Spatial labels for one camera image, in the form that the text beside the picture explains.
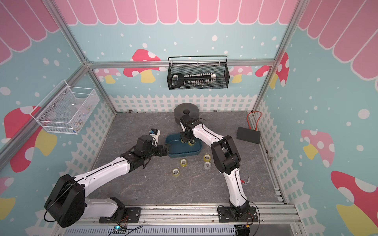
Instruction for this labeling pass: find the teal plastic storage box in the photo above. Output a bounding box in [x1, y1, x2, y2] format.
[165, 133, 202, 158]

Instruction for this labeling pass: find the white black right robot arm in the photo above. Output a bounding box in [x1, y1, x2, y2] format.
[180, 114, 250, 219]

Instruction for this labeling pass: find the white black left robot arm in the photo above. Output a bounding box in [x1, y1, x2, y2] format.
[44, 129, 168, 228]

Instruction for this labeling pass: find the black flat box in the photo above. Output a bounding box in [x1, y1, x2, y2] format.
[237, 127, 261, 144]

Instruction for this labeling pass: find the grey perforated filament spool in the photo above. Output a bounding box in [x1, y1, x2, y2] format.
[174, 103, 199, 124]

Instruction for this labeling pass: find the black socket tool set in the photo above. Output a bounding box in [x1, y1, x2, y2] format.
[170, 73, 217, 89]

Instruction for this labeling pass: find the green circuit board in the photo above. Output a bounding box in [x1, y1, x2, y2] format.
[113, 226, 127, 234]

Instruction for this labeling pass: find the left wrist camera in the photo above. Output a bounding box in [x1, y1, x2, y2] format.
[150, 128, 160, 140]

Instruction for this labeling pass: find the black wire wall basket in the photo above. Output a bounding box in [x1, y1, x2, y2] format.
[167, 56, 230, 90]

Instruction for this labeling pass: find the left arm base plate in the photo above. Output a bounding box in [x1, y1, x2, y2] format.
[98, 207, 142, 224]

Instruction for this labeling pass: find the red cable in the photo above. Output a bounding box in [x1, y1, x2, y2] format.
[246, 111, 262, 130]

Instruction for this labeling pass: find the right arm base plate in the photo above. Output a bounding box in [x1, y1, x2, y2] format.
[217, 205, 259, 223]

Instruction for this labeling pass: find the white wire wall basket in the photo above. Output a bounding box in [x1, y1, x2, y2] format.
[30, 81, 100, 135]

